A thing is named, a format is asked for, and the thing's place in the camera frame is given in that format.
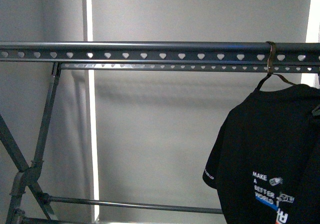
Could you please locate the grey metal clothes rack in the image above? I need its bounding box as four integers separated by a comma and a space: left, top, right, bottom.
0, 41, 320, 224

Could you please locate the black hanging t-shirt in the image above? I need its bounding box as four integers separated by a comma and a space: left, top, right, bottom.
300, 106, 320, 224

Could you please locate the dark metal clothes hanger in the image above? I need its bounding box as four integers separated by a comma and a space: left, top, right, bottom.
256, 41, 296, 90

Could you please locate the black printed t-shirt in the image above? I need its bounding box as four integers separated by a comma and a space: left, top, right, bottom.
202, 84, 320, 224

